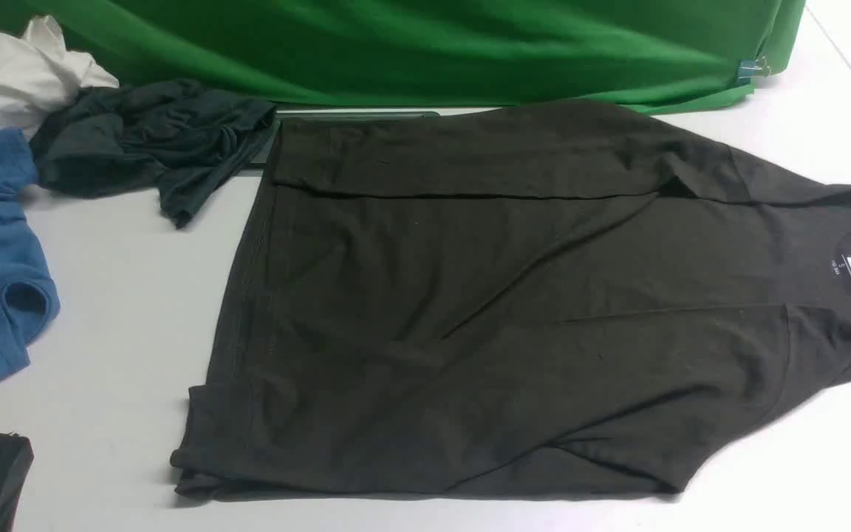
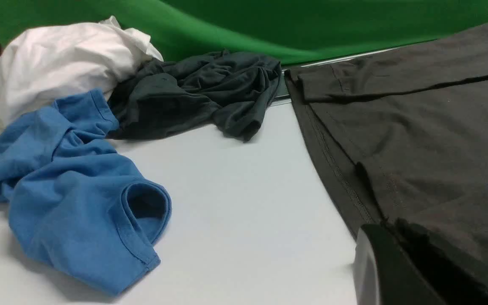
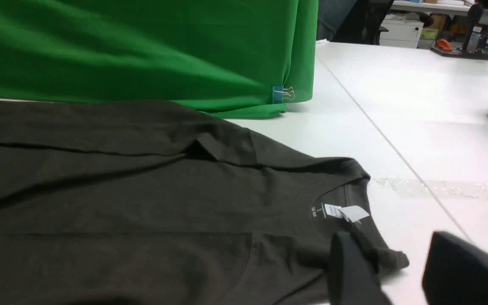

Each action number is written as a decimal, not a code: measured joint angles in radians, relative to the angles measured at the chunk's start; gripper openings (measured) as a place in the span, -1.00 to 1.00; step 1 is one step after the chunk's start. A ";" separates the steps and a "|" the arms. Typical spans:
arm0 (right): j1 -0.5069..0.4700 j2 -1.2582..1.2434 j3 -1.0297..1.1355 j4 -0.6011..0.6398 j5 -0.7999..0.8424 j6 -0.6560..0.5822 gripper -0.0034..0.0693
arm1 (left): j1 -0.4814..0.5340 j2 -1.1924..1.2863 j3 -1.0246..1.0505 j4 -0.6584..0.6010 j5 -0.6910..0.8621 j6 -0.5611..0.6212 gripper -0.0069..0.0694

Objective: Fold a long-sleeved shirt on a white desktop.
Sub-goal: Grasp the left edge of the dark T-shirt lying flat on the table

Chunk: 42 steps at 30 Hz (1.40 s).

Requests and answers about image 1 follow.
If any dark gray long-sleeve shirt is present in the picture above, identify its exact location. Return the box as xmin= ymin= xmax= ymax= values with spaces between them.
xmin=170 ymin=100 xmax=851 ymax=501

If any dark teal crumpled shirt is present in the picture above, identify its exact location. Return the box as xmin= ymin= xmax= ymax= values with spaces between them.
xmin=30 ymin=80 xmax=275 ymax=228

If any white crumpled shirt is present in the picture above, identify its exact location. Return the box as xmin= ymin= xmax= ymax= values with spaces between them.
xmin=0 ymin=15 xmax=119 ymax=139

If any green backdrop cloth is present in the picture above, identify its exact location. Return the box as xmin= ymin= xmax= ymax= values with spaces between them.
xmin=0 ymin=1 xmax=806 ymax=114

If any blue binder clip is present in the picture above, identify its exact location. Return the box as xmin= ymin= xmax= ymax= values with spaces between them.
xmin=736 ymin=56 xmax=771 ymax=86

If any gray table cable hatch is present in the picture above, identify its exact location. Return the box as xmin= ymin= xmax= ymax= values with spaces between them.
xmin=242 ymin=110 xmax=440 ymax=171

